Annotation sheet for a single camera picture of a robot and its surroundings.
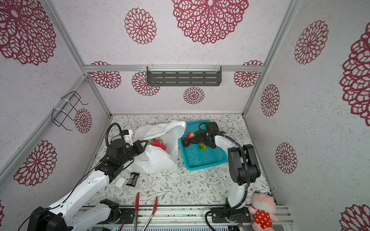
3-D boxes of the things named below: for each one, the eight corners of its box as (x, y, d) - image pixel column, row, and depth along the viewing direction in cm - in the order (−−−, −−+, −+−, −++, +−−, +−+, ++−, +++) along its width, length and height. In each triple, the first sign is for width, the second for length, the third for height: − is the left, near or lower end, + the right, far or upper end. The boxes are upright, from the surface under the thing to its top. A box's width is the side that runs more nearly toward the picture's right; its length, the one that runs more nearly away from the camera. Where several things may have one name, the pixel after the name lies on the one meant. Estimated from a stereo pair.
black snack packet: (127, 185, 86) (126, 183, 84) (132, 173, 91) (131, 172, 89) (135, 186, 86) (134, 185, 84) (139, 174, 90) (138, 173, 88)
